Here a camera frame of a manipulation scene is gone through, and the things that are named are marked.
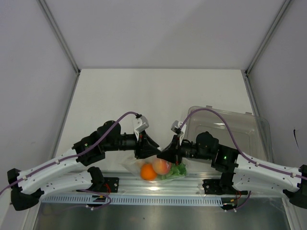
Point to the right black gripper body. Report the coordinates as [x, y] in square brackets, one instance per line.
[189, 150]

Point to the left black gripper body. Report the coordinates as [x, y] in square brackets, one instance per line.
[129, 142]

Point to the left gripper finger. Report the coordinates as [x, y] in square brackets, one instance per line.
[148, 151]
[149, 140]

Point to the peach fruit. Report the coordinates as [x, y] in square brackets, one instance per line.
[161, 167]

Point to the green lettuce leaf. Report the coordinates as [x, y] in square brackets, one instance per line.
[176, 171]

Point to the clear zip top bag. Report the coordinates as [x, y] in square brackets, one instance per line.
[134, 165]

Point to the orange fruit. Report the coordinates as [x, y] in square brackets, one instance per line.
[147, 172]

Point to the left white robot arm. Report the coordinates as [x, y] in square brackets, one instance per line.
[74, 170]

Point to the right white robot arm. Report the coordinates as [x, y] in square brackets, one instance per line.
[240, 173]

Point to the clear plastic food container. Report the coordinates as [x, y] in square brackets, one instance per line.
[251, 133]

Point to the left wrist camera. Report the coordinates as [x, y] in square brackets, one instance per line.
[140, 124]

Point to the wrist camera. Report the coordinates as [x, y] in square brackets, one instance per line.
[179, 128]
[140, 124]

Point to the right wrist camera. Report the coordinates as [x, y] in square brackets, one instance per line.
[179, 128]

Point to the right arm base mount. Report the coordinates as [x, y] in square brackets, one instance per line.
[213, 187]

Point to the white slotted cable duct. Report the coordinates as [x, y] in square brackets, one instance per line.
[135, 200]

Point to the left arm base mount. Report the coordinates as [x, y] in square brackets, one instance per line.
[110, 185]

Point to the left aluminium frame post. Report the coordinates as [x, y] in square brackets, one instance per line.
[58, 34]

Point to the aluminium frame post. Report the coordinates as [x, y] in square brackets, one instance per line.
[58, 34]
[269, 35]

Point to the right aluminium frame post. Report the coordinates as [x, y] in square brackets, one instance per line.
[269, 35]

